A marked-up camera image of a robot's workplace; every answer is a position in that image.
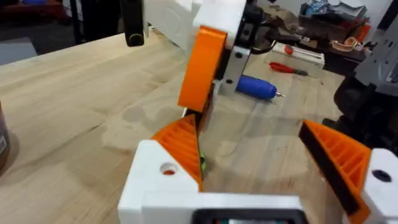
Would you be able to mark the white orange left gripper left finger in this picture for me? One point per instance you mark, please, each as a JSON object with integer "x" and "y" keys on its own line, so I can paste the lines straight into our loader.
{"x": 155, "y": 174}

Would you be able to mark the finger of the white orange right gripper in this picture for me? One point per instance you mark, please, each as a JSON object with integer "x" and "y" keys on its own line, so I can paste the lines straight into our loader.
{"x": 234, "y": 70}
{"x": 203, "y": 65}

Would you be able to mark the orange and white tape roll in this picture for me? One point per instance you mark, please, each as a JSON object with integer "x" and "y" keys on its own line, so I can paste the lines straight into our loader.
{"x": 346, "y": 44}

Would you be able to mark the white orange left gripper right finger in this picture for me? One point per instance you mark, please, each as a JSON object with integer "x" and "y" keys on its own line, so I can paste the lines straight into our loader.
{"x": 345, "y": 161}

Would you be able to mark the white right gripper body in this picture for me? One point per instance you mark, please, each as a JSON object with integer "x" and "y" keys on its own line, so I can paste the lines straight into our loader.
{"x": 169, "y": 18}

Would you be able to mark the small green object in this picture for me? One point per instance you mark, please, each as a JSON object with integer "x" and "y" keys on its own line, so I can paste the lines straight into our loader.
{"x": 202, "y": 162}

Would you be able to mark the long white box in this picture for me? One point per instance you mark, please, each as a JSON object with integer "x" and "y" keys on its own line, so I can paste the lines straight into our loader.
{"x": 303, "y": 56}

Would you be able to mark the grey and black equipment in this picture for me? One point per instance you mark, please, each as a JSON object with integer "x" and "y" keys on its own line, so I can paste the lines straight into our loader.
{"x": 373, "y": 77}

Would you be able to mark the brown bottle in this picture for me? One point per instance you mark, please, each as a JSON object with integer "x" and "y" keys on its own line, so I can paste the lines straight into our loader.
{"x": 3, "y": 140}

